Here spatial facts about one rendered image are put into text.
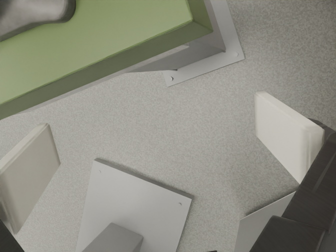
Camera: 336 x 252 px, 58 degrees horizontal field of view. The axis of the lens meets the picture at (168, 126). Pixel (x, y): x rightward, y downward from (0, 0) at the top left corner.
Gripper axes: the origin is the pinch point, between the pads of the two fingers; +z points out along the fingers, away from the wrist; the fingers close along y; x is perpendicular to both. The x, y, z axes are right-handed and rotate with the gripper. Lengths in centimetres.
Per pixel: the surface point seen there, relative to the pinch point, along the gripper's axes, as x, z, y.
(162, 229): -75, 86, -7
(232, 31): -1, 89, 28
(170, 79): -16, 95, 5
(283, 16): 1, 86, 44
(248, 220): -62, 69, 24
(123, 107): -26, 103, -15
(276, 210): -56, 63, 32
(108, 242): -73, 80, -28
